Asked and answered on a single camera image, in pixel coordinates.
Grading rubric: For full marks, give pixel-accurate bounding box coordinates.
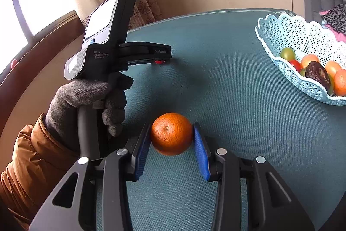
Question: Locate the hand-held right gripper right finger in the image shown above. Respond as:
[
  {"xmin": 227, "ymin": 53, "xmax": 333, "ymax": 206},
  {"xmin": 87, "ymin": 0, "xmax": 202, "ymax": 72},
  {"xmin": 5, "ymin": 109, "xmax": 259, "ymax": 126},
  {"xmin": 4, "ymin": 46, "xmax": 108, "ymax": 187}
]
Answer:
[{"xmin": 192, "ymin": 122, "xmax": 315, "ymax": 231}]

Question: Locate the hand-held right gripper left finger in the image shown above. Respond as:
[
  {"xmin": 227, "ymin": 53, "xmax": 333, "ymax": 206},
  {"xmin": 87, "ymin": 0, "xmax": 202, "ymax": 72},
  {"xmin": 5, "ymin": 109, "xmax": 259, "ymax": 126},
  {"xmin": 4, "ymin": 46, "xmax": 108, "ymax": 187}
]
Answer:
[{"xmin": 28, "ymin": 123, "xmax": 151, "ymax": 231}]

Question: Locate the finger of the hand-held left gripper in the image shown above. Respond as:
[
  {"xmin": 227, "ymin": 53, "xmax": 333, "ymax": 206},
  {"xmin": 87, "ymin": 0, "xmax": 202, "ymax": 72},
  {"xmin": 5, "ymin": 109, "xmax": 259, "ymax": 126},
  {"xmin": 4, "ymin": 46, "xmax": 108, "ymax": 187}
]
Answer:
[{"xmin": 127, "ymin": 42, "xmax": 172, "ymax": 65}]

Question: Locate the dark dimpled orange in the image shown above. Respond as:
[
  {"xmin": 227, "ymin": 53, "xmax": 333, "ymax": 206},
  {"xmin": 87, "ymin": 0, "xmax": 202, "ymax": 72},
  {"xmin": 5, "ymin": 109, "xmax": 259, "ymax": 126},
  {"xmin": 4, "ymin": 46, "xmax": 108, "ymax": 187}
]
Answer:
[{"xmin": 150, "ymin": 112, "xmax": 193, "ymax": 156}]

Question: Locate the large green tomato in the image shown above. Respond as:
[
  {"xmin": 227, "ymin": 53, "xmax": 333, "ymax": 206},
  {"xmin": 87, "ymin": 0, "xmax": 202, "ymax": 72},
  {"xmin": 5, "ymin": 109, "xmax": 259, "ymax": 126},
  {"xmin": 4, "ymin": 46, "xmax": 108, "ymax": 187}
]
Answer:
[{"xmin": 280, "ymin": 47, "xmax": 296, "ymax": 61}]

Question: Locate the light blue plastic basket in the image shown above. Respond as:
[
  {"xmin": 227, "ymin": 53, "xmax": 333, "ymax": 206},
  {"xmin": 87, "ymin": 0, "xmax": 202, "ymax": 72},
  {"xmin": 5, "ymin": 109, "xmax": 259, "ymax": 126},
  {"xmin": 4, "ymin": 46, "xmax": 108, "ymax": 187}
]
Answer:
[{"xmin": 255, "ymin": 13, "xmax": 346, "ymax": 106}]

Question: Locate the dark brown date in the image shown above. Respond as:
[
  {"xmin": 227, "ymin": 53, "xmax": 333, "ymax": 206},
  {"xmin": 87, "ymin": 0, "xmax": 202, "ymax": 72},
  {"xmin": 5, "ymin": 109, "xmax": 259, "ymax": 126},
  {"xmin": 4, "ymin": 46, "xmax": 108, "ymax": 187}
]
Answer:
[{"xmin": 305, "ymin": 61, "xmax": 332, "ymax": 94}]

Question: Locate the orange mandarin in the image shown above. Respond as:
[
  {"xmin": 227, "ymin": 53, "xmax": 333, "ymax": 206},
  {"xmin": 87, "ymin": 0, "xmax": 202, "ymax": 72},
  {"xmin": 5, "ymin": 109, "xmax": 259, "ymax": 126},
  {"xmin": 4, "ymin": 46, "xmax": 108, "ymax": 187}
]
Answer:
[{"xmin": 301, "ymin": 54, "xmax": 320, "ymax": 69}]

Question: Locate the person's left forearm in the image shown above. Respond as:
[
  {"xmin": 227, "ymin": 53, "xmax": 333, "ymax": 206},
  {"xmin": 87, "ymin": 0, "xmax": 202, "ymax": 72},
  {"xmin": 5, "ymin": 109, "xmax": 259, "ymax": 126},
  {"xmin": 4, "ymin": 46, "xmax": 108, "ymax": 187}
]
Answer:
[{"xmin": 0, "ymin": 113, "xmax": 82, "ymax": 223}]

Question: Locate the person's left hand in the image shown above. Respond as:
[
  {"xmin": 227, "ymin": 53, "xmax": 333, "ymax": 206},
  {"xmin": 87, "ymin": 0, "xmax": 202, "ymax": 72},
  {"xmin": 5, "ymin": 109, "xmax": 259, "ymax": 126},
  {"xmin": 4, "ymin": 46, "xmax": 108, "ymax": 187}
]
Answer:
[{"xmin": 45, "ymin": 73, "xmax": 134, "ymax": 152}]

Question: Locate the teal tablecloth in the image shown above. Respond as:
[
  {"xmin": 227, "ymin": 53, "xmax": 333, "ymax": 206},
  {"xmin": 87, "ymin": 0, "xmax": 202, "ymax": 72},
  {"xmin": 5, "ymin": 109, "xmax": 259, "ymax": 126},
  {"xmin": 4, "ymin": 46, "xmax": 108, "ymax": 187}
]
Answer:
[{"xmin": 92, "ymin": 8, "xmax": 346, "ymax": 231}]

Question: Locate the brown wooden window sill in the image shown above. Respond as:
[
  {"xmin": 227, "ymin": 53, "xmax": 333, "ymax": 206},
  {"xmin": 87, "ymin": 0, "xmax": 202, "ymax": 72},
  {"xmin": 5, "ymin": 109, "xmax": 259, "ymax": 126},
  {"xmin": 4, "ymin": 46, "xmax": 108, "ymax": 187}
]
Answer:
[{"xmin": 0, "ymin": 12, "xmax": 90, "ymax": 139}]

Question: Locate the window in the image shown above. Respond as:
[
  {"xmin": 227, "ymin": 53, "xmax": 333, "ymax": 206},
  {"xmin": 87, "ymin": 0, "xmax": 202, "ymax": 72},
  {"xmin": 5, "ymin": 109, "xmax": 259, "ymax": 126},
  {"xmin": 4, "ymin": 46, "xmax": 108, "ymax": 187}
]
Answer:
[{"xmin": 0, "ymin": 0, "xmax": 82, "ymax": 77}]

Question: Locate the grey padded headboard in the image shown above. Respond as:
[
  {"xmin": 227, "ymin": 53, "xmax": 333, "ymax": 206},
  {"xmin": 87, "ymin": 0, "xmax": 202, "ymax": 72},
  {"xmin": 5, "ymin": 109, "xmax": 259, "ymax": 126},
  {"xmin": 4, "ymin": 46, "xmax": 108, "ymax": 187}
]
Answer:
[{"xmin": 303, "ymin": 0, "xmax": 325, "ymax": 23}]

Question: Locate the leopard print cloth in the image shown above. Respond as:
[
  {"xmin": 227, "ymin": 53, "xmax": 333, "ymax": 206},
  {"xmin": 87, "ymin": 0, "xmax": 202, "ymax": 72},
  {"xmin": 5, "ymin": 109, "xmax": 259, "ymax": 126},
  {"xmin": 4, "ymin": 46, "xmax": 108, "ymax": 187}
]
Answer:
[{"xmin": 322, "ymin": 4, "xmax": 346, "ymax": 34}]

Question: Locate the pink cloth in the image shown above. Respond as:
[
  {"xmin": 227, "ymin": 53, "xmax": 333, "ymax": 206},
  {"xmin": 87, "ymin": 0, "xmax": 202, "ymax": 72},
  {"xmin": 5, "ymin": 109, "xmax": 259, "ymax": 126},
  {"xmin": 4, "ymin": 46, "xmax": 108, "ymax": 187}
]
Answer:
[{"xmin": 319, "ymin": 10, "xmax": 346, "ymax": 43}]

